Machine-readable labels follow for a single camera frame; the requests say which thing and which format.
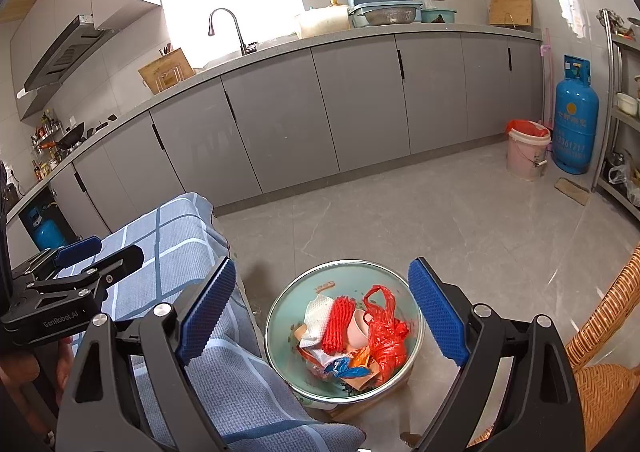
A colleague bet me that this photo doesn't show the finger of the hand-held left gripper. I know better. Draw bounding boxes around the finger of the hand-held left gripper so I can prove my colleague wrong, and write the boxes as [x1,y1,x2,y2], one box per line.
[52,237,103,269]
[27,244,146,300]

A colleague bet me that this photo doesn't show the metal bowl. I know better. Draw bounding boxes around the metal bowl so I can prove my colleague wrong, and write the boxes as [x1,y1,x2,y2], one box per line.
[366,6,421,26]

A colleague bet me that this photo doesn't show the dark rice cooker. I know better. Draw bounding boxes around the dark rice cooker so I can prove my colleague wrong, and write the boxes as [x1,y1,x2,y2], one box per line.
[0,161,20,220]

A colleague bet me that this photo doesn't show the grey kitchen counter cabinets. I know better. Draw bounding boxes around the grey kitchen counter cabinets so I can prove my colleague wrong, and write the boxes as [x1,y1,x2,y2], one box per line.
[0,22,545,253]

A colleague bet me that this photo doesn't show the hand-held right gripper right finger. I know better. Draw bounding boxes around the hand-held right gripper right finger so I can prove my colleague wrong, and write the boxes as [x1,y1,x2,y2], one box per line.
[407,257,586,452]

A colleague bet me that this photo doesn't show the white paper cup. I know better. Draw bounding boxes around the white paper cup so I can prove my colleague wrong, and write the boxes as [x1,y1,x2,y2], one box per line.
[346,308,373,350]

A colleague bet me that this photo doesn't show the wicker chair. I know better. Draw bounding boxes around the wicker chair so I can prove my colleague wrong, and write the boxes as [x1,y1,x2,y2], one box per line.
[400,244,640,452]

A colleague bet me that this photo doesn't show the white basin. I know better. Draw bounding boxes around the white basin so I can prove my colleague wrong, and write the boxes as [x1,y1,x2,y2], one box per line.
[294,6,351,40]

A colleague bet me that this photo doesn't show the blue orange wrapper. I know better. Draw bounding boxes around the blue orange wrapper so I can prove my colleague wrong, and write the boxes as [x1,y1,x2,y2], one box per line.
[322,349,383,380]

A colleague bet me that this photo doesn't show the brown floor rag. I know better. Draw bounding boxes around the brown floor rag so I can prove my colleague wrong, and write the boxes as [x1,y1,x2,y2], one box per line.
[554,178,592,207]

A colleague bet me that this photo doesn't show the metal shelf rack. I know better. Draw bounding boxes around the metal shelf rack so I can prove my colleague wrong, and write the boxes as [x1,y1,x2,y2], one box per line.
[592,8,640,223]

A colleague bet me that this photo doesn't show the red plastic bag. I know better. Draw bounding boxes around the red plastic bag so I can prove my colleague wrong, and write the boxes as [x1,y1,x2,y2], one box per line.
[361,284,412,385]

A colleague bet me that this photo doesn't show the gas stove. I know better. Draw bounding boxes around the gas stove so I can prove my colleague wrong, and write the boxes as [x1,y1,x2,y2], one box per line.
[85,114,121,137]

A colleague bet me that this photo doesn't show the range hood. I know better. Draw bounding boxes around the range hood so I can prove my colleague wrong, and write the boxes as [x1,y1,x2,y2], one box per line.
[17,14,121,100]

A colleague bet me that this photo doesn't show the orange snack packet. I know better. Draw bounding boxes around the orange snack packet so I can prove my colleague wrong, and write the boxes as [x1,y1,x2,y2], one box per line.
[292,324,381,390]

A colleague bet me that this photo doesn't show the red bucket liner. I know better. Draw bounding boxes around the red bucket liner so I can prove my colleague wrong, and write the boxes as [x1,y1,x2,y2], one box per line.
[506,119,551,139]

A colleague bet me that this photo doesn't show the teal basin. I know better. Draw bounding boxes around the teal basin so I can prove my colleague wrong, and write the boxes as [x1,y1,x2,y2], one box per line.
[420,8,458,24]

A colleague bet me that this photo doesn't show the small blue gas cylinder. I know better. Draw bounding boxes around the small blue gas cylinder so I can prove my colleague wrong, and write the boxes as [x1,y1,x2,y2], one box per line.
[26,206,66,253]

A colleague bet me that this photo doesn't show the spice rack with bottles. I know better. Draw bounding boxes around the spice rack with bottles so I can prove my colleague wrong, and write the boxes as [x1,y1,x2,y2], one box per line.
[31,109,63,183]

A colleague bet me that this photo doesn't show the wide wooden cutting board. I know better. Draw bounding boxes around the wide wooden cutting board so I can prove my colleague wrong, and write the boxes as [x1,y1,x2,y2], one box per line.
[138,48,197,95]

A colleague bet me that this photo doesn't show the pink bucket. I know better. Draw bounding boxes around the pink bucket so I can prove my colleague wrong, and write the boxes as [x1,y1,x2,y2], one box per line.
[505,119,552,183]

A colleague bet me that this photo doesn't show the red foam net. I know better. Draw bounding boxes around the red foam net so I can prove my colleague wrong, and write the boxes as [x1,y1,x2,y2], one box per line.
[321,295,358,357]

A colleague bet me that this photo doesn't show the dark kitchen faucet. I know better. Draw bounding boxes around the dark kitchen faucet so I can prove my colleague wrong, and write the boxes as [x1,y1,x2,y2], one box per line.
[207,8,258,56]

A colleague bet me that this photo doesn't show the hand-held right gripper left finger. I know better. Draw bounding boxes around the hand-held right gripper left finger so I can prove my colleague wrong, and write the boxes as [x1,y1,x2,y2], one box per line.
[54,256,237,452]

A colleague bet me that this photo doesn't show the light green bin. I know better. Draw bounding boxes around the light green bin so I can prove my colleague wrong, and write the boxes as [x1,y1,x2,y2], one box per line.
[264,259,426,408]

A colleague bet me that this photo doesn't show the black wok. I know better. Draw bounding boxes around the black wok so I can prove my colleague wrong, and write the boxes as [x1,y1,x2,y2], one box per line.
[37,124,87,153]

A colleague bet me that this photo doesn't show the person's left hand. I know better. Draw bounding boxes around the person's left hand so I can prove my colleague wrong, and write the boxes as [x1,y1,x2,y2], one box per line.
[0,337,76,433]

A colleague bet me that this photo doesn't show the square wooden cutting board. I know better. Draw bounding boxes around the square wooden cutting board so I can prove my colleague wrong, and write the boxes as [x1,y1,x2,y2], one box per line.
[488,0,533,27]

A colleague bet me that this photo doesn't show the blue checked tablecloth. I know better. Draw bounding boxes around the blue checked tablecloth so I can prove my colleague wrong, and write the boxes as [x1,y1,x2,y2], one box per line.
[50,192,368,452]

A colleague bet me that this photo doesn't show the tall blue gas cylinder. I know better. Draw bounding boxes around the tall blue gas cylinder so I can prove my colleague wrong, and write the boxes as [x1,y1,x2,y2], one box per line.
[551,54,600,176]

